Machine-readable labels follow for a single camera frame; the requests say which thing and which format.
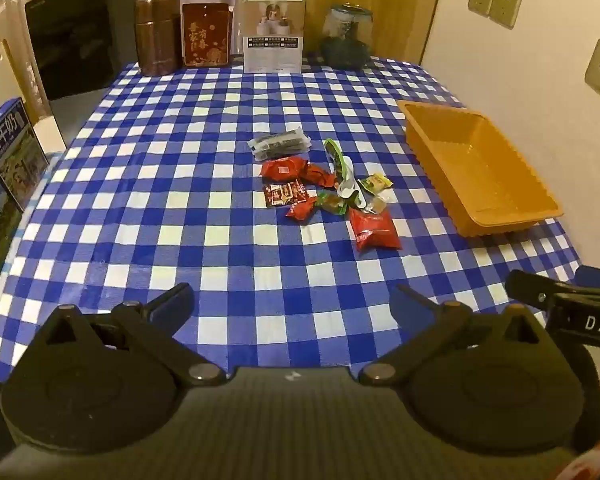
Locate glass jar with green base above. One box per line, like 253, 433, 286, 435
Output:
321, 4, 373, 69

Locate white cardboard box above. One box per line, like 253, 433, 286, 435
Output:
242, 0, 307, 74

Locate brown red patterned snack packet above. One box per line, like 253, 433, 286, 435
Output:
262, 181, 308, 207

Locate large red snack packet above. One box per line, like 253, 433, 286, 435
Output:
349, 207, 403, 252

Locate clear candy wrapper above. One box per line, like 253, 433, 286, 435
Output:
316, 191, 350, 213

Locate dark seaweed snack packet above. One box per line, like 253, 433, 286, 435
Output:
247, 129, 313, 162

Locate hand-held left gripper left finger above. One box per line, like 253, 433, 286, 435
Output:
27, 282, 228, 387

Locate orange plastic tray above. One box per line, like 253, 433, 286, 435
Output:
397, 100, 565, 238

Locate red tin box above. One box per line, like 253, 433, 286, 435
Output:
181, 2, 231, 67

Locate blue milk carton box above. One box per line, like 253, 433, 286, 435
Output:
0, 97, 51, 212

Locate black appliance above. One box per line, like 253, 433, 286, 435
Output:
24, 0, 140, 102

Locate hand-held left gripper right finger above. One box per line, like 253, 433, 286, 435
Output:
357, 284, 572, 387

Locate small red candy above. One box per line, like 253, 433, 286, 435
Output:
285, 196, 320, 221

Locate brown metal canister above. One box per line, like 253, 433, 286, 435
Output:
134, 0, 182, 77

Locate clear candy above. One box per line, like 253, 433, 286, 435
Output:
365, 190, 393, 216

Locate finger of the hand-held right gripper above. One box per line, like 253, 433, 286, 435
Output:
505, 269, 600, 312

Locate green white snack packet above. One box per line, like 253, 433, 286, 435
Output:
324, 138, 366, 208

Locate blue white checkered tablecloth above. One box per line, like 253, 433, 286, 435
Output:
0, 55, 581, 386

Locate yellow candy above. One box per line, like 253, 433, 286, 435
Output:
357, 172, 393, 195

